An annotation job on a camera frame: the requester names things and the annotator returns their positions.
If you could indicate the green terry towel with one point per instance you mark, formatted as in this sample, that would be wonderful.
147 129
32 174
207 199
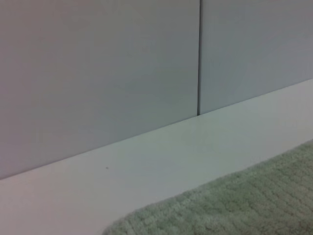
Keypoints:
232 203

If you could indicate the black wall seam strip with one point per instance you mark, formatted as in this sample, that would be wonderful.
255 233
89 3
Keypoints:
198 61

